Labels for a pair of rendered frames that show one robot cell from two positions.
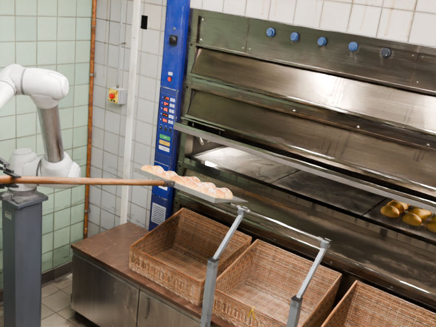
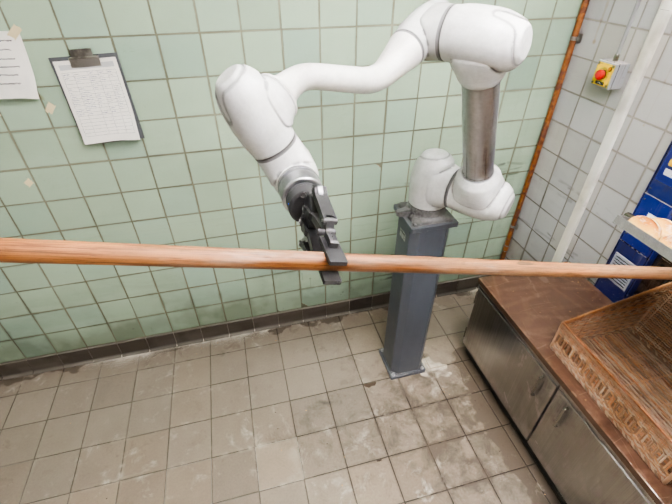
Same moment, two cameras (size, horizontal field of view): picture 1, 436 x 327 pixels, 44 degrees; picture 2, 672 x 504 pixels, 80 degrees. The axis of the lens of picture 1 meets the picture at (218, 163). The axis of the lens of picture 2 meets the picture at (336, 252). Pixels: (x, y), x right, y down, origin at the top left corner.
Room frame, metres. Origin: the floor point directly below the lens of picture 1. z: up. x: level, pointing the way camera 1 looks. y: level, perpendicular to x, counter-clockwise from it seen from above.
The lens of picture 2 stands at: (1.49, 0.42, 1.90)
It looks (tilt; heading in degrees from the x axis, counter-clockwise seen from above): 38 degrees down; 41
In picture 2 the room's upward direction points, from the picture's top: straight up
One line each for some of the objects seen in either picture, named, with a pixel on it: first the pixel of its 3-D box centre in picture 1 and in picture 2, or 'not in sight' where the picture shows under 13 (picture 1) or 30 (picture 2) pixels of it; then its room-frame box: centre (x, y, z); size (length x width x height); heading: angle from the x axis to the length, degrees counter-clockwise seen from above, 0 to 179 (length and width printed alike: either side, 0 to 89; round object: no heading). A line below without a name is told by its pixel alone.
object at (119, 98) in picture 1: (117, 95); (609, 74); (3.60, 0.74, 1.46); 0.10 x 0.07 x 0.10; 56
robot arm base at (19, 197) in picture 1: (19, 191); (421, 207); (2.79, 1.09, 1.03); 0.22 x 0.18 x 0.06; 146
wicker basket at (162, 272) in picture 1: (190, 252); (670, 369); (2.90, 0.10, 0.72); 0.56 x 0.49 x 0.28; 55
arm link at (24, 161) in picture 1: (24, 168); (433, 177); (2.81, 1.07, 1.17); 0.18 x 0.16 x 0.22; 92
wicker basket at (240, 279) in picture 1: (274, 292); not in sight; (2.57, -0.38, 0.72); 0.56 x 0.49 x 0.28; 57
